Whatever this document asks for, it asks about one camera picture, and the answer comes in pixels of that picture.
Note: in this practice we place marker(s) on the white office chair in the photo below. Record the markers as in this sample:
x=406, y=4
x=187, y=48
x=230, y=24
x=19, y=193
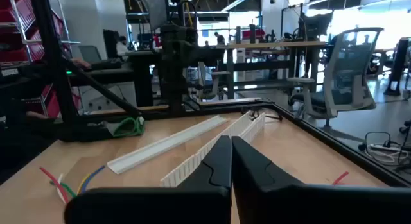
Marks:
x=212, y=79

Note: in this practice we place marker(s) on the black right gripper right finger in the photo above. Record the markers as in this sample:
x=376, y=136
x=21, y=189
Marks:
x=289, y=204

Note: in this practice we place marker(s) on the black glove green cuff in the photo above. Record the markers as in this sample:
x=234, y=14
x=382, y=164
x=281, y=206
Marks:
x=128, y=126

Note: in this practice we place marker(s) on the white power strip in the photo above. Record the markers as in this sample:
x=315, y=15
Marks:
x=382, y=148

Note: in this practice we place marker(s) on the red storage bin shelf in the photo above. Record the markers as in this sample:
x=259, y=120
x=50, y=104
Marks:
x=29, y=9

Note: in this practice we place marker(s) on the black safety glasses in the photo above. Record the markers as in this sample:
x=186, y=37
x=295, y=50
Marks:
x=253, y=114

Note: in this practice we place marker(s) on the wood-topped desk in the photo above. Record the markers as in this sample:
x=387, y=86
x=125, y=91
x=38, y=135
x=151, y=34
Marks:
x=273, y=44

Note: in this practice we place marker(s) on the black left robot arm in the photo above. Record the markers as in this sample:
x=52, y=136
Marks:
x=175, y=57

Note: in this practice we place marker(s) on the grey laptop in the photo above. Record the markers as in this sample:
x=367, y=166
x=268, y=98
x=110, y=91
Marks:
x=90, y=54

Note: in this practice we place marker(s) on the person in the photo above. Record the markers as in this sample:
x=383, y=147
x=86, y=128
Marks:
x=121, y=46
x=220, y=39

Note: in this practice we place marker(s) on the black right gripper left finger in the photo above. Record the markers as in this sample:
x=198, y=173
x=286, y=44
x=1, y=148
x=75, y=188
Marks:
x=192, y=204

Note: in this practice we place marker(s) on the person's hand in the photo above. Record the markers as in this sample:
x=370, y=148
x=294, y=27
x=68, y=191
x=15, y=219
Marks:
x=80, y=63

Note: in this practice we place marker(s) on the long silver aluminium rail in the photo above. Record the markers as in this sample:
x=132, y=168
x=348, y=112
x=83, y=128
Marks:
x=167, y=143

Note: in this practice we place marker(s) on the grey mesh office chair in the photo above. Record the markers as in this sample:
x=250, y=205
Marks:
x=346, y=73

